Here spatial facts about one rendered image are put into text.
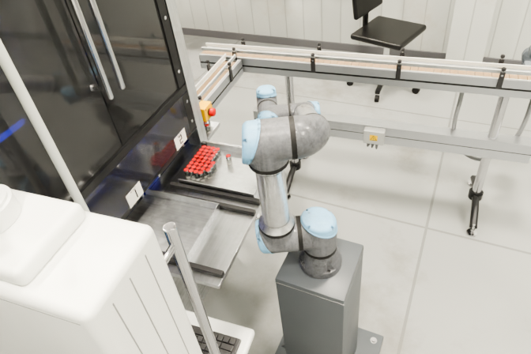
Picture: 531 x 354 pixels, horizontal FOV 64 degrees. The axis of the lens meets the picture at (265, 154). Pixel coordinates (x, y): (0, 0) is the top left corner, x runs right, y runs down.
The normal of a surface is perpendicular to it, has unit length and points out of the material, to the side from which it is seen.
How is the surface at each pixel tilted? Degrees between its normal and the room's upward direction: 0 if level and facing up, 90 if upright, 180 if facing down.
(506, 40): 90
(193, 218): 0
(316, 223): 7
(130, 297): 90
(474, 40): 90
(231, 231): 0
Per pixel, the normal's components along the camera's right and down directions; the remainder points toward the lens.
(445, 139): -0.35, 0.62
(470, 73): -0.10, -0.77
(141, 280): 0.94, 0.14
